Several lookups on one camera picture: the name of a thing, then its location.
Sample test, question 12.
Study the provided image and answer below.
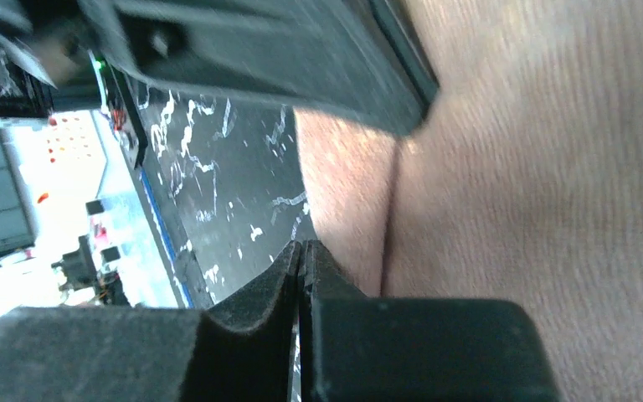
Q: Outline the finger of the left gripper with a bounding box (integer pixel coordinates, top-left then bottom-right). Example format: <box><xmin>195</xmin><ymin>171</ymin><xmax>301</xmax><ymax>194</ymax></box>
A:
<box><xmin>79</xmin><ymin>0</ymin><xmax>439</xmax><ymax>136</ymax></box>

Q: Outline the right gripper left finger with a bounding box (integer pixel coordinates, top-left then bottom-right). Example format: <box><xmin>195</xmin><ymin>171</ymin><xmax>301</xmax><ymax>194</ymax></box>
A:
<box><xmin>0</xmin><ymin>242</ymin><xmax>301</xmax><ymax>401</ymax></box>

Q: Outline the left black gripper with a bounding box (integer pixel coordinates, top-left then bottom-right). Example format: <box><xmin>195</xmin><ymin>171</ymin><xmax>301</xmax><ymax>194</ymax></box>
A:
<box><xmin>0</xmin><ymin>1</ymin><xmax>105</xmax><ymax>125</ymax></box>

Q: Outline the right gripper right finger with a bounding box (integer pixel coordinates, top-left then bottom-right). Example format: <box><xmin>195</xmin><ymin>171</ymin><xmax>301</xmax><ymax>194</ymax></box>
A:
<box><xmin>298</xmin><ymin>241</ymin><xmax>560</xmax><ymax>401</ymax></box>

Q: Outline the yellow brown cloth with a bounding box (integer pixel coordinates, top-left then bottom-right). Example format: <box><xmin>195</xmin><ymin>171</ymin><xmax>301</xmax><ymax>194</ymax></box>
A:
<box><xmin>295</xmin><ymin>1</ymin><xmax>643</xmax><ymax>401</ymax></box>

